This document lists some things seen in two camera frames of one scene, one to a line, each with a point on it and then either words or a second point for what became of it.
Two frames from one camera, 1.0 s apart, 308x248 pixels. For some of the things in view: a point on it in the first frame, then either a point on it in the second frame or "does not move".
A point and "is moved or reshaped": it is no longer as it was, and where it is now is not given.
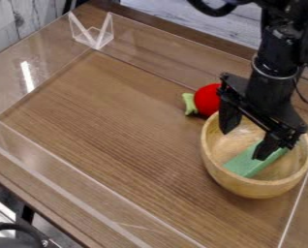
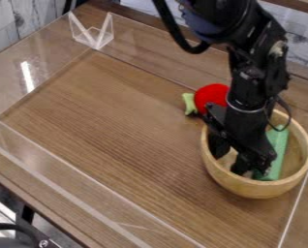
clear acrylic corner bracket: x=95 y=38 does not move
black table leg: x=27 y=214 does not move
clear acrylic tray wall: x=100 y=214 does not move
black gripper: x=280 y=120 to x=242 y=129
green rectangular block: x=244 y=165 is moved or reshaped
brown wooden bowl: x=220 y=147 does not move
